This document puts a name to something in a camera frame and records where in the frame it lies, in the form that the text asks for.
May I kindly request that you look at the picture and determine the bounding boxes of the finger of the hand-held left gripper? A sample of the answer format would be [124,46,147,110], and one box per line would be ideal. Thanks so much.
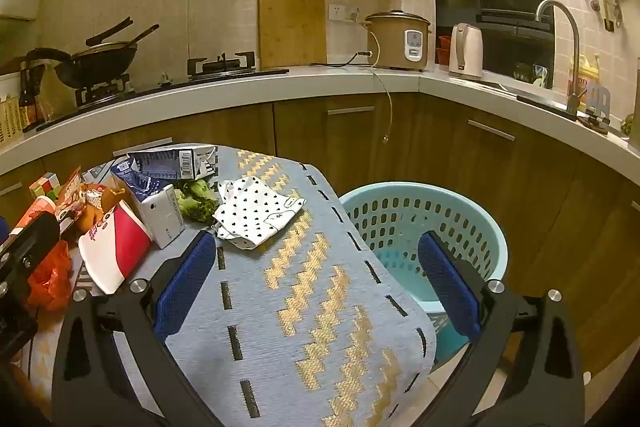
[0,211,62,280]

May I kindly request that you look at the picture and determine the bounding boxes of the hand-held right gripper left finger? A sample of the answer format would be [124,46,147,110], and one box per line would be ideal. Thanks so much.
[51,231,221,427]

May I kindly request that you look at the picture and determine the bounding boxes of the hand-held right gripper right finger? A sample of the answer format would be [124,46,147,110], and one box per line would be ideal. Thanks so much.
[417,231,587,427]

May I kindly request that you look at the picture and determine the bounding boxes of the orange plastic bag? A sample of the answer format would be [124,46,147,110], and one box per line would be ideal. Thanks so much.
[27,239,73,313]

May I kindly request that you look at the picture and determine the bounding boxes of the orange snack packet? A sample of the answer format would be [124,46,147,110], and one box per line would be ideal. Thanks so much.
[52,167,126,238]

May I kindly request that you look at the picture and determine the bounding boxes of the blue white drink carton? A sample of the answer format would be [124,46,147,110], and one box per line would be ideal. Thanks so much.
[111,157,187,249]

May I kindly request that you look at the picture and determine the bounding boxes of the red white paper bucket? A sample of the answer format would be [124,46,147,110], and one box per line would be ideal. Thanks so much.
[77,199,153,295]

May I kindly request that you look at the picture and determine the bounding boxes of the green broccoli piece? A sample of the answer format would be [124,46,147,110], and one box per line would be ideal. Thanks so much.
[180,178,211,198]
[172,192,221,224]

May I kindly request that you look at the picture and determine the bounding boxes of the light blue plastic basket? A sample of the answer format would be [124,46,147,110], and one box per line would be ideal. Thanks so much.
[340,181,508,358]

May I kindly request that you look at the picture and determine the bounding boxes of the white polka dot cloth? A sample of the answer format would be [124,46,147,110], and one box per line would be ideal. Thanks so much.
[212,176,307,252]

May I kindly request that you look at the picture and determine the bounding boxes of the blue white milk carton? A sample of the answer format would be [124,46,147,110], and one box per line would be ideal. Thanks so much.
[127,146,219,182]

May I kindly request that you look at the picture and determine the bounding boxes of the orange white cup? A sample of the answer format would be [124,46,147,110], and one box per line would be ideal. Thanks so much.
[15,197,56,233]

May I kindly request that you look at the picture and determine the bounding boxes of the colourful puzzle cube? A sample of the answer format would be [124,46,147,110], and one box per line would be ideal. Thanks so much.
[29,172,61,200]

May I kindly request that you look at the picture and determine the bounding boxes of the grey zigzag patterned tablecloth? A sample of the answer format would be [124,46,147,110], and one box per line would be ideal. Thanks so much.
[15,144,438,427]

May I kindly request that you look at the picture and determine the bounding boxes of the dark sauce bottle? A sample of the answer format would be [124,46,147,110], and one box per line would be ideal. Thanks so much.
[19,69,41,128]

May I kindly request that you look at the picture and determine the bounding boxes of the black wok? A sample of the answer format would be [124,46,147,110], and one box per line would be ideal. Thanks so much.
[70,17,161,82]

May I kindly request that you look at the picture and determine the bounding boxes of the wooden base cabinet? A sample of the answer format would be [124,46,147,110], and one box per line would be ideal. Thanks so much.
[0,92,640,388]

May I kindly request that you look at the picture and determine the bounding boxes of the black gas stove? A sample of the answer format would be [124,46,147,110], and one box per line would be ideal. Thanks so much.
[37,52,291,132]

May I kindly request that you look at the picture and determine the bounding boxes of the white electric kettle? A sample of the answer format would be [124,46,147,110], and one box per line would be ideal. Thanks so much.
[448,23,484,81]

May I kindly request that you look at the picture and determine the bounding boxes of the yellow dish soap bottle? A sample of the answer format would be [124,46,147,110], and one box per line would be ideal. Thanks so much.
[567,54,601,108]

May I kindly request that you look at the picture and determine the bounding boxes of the beige rice cooker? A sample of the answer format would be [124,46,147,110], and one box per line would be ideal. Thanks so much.
[364,10,432,72]

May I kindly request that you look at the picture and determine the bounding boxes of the steel kitchen faucet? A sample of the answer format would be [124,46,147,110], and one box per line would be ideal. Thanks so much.
[536,0,591,120]

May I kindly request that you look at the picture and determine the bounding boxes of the wooden cutting board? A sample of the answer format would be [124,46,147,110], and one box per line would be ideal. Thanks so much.
[257,0,328,70]

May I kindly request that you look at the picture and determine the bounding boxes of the rice cooker power cable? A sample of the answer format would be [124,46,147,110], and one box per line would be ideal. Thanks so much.
[310,51,393,142]

